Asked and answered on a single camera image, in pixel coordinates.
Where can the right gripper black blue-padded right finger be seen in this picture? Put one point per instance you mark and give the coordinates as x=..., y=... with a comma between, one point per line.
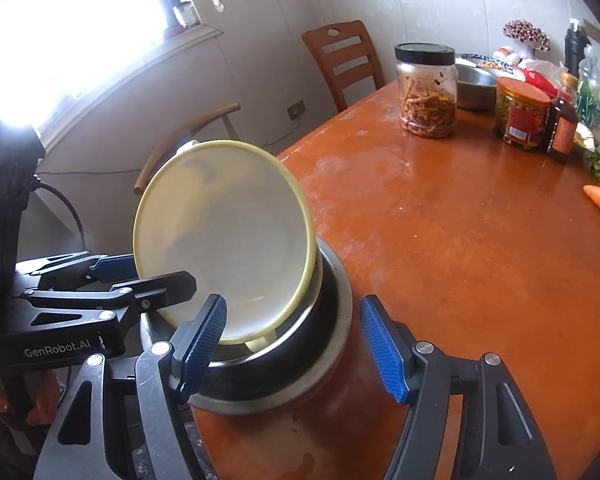
x=499, y=437

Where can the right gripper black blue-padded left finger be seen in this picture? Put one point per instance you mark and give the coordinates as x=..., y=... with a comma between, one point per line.
x=89, y=437

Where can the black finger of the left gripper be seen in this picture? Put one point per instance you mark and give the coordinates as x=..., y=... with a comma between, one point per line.
x=74, y=271
x=149, y=294

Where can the yellow handled enamel bowl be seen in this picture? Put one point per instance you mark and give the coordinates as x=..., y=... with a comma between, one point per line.
x=236, y=218

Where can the large stainless steel bowl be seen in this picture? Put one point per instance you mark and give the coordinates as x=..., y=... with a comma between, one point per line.
x=330, y=339

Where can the light curved wooden armchair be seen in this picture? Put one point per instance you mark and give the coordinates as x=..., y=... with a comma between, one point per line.
x=171, y=142

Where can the red-brown slatted wooden chair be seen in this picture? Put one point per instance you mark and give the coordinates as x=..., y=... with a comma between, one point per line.
x=345, y=55

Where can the plate of yellow food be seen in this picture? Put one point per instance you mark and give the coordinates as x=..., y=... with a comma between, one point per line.
x=584, y=139

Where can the brown sauce bottle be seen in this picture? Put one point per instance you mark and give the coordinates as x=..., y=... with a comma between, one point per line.
x=562, y=120

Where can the orange-lidded chili jar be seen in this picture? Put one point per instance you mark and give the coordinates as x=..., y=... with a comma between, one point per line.
x=520, y=113

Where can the clear bottle green contents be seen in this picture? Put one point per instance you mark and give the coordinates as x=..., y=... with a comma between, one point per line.
x=588, y=91

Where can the background stainless steel bowl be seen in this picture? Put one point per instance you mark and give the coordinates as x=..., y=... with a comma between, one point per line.
x=476, y=88

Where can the clear jar black lid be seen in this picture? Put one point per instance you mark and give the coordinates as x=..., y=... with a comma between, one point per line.
x=427, y=88

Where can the red snack package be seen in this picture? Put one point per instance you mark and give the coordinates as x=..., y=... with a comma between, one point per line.
x=545, y=76

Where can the patterned ceramic dish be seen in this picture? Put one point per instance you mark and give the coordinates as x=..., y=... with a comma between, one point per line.
x=485, y=62

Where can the black thermos bottle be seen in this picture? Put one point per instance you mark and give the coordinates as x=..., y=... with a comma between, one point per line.
x=576, y=40

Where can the dried flower bouquet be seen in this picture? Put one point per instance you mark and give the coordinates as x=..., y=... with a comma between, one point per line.
x=527, y=34

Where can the low wall socket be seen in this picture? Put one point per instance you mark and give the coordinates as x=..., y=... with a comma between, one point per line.
x=296, y=110

